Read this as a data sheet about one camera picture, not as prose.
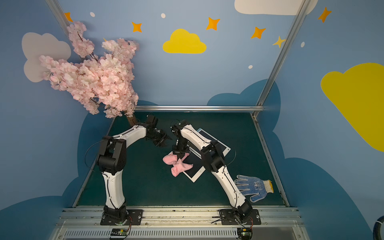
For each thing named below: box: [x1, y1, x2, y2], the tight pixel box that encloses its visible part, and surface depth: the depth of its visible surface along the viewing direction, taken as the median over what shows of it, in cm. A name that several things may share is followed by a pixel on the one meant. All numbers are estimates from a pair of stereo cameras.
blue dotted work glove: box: [234, 175, 274, 203], surface depth 86 cm
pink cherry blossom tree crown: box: [39, 22, 139, 118], surface depth 66 cm
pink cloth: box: [162, 152, 194, 177], surface depth 88 cm
